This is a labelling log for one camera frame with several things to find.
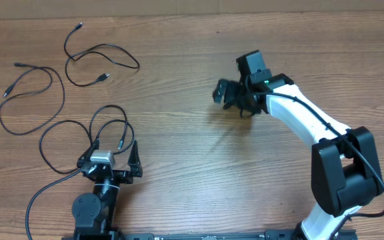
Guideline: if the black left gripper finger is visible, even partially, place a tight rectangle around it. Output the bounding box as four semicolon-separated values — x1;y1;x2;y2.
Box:
127;140;143;177
77;139;99;167

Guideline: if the black USB cable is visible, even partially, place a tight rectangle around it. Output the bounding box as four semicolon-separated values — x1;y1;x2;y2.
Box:
38;105;135;175
0;62;66;137
63;22;141;88

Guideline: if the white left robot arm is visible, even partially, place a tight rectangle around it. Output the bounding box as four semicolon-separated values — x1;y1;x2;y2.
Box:
71;141;143;239

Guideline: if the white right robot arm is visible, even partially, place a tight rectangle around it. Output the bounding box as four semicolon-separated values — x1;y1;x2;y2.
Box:
213;73;384;239

